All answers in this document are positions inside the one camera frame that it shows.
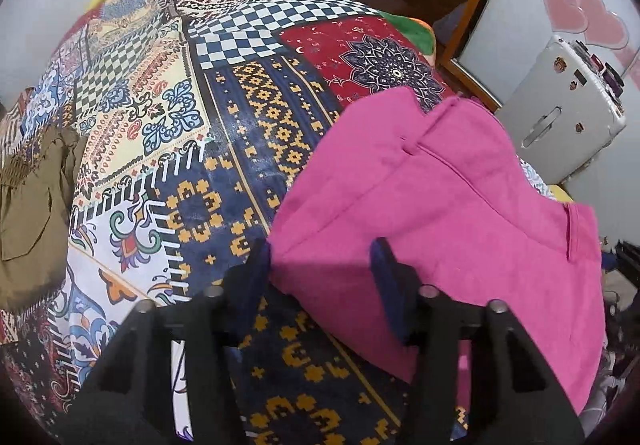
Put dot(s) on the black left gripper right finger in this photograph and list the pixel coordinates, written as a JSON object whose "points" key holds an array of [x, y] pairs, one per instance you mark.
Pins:
{"points": [[515, 398]]}

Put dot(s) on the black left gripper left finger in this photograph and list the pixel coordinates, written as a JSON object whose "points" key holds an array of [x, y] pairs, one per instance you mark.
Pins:
{"points": [[127, 399]]}

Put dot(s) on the pink pants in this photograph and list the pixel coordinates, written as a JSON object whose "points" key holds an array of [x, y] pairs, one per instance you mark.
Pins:
{"points": [[447, 191]]}

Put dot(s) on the white stickered suitcase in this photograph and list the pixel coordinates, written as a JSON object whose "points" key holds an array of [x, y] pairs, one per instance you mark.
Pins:
{"points": [[565, 110]]}

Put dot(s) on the olive green folded pants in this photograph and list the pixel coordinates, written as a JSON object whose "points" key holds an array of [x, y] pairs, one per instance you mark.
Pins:
{"points": [[36, 199]]}

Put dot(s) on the white wardrobe with pink hearts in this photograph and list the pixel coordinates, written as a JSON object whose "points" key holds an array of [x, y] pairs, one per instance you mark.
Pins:
{"points": [[505, 43]]}

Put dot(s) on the yellow green fleece blanket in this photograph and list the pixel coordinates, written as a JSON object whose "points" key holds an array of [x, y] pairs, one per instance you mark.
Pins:
{"points": [[419, 33]]}

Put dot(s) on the patchwork patterned bed quilt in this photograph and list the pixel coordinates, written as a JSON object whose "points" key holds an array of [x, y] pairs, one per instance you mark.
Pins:
{"points": [[198, 115]]}

